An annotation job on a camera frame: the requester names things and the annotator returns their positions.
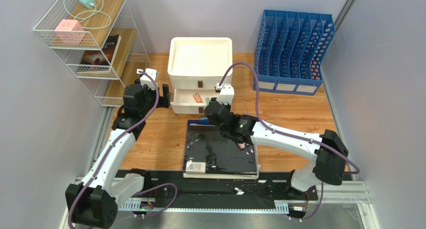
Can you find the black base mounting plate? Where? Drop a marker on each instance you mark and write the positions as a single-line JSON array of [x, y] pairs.
[[200, 193]]

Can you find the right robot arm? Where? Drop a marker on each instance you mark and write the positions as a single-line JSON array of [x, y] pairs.
[[326, 152]]

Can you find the white three drawer organizer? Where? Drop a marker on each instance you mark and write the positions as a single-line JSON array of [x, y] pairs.
[[198, 63]]

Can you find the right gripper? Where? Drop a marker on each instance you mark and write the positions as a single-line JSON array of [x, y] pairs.
[[211, 108]]

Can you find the blue folder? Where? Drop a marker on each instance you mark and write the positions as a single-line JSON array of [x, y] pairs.
[[199, 122]]

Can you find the dark cover book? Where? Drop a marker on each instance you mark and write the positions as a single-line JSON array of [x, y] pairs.
[[100, 61]]

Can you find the pink correction tape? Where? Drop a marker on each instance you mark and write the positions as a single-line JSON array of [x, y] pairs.
[[241, 146]]

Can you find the mint green charger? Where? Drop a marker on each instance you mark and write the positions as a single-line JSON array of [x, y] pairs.
[[88, 3]]

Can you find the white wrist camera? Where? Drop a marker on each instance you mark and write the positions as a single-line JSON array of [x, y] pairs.
[[148, 78], [225, 92]]

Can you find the aluminium frame rail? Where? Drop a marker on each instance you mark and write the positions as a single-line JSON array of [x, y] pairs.
[[347, 206]]

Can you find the white wire shelf rack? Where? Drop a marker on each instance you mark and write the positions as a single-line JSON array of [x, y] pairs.
[[99, 43]]

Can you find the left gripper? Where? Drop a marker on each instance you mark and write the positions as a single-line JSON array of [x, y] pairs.
[[164, 101]]

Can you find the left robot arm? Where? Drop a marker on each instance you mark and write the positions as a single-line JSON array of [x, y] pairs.
[[95, 200]]

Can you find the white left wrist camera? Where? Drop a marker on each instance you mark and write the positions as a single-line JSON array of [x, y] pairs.
[[148, 78]]

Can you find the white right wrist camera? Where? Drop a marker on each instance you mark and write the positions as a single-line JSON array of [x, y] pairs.
[[225, 92]]

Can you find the white drawer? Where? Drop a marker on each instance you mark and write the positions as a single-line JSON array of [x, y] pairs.
[[184, 103]]

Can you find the blue file organizer rack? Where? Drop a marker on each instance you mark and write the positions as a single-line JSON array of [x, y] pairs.
[[289, 51]]

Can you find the pink cube power socket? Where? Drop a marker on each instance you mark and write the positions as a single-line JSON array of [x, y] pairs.
[[70, 31]]

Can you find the clear plastic bag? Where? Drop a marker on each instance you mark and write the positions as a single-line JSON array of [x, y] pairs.
[[250, 150]]

